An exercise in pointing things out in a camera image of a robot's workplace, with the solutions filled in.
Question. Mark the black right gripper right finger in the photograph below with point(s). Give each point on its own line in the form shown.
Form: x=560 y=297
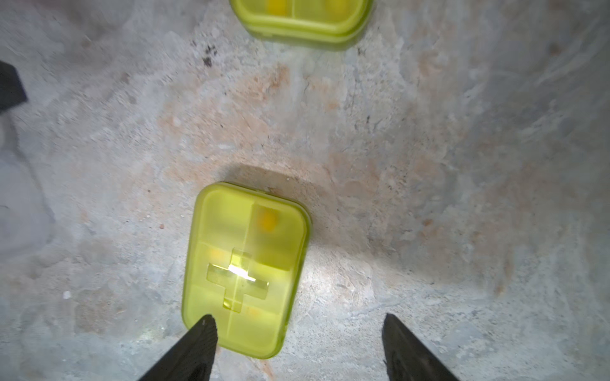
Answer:
x=407 y=358

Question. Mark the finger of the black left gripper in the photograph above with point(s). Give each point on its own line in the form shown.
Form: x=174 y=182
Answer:
x=12 y=92

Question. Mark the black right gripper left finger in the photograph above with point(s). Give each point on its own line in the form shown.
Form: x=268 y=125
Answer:
x=191 y=358

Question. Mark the green pillbox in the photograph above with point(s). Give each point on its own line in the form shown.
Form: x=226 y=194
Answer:
x=244 y=260
x=324 y=24

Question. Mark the clear pillbox white tray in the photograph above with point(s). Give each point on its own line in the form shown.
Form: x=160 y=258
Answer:
x=27 y=222

